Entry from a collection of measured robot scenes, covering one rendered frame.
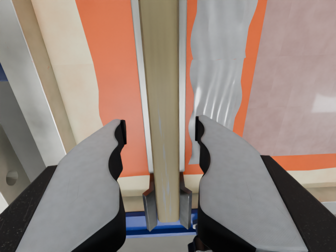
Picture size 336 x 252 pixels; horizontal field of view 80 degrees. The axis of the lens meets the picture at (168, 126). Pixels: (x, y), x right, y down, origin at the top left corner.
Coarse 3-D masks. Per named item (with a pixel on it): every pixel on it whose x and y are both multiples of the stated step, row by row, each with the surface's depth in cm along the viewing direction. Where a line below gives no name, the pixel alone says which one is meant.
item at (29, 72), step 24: (0, 0) 20; (24, 0) 22; (0, 24) 21; (24, 24) 22; (0, 48) 22; (24, 48) 22; (24, 72) 23; (48, 72) 26; (24, 96) 25; (48, 96) 26; (48, 120) 27; (48, 144) 29; (72, 144) 32; (312, 192) 39
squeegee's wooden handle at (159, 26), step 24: (144, 0) 14; (168, 0) 14; (144, 24) 15; (168, 24) 15; (144, 48) 16; (168, 48) 16; (144, 72) 17; (168, 72) 17; (168, 96) 18; (168, 120) 19; (168, 144) 21; (168, 168) 22; (168, 192) 24; (168, 216) 26
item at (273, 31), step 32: (96, 0) 23; (128, 0) 23; (192, 0) 23; (288, 0) 24; (320, 0) 24; (96, 32) 25; (128, 32) 25; (256, 32) 25; (288, 32) 25; (320, 32) 26
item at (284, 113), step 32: (96, 64) 27; (128, 64) 27; (256, 64) 27; (288, 64) 27; (320, 64) 28; (128, 96) 29; (192, 96) 29; (256, 96) 30; (288, 96) 30; (320, 96) 30; (128, 128) 32; (256, 128) 32; (288, 128) 33; (320, 128) 33; (128, 160) 35; (288, 160) 36; (320, 160) 36
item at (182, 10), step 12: (132, 0) 20; (180, 0) 20; (132, 12) 20; (180, 12) 20; (180, 24) 21; (180, 36) 22; (180, 48) 22; (180, 60) 23; (180, 72) 24; (144, 84) 24; (180, 84) 24; (144, 96) 25; (180, 96) 25; (144, 108) 26; (180, 108) 26; (144, 120) 27; (180, 120) 27; (144, 132) 28; (180, 132) 28; (180, 144) 29; (180, 156) 30; (180, 168) 31
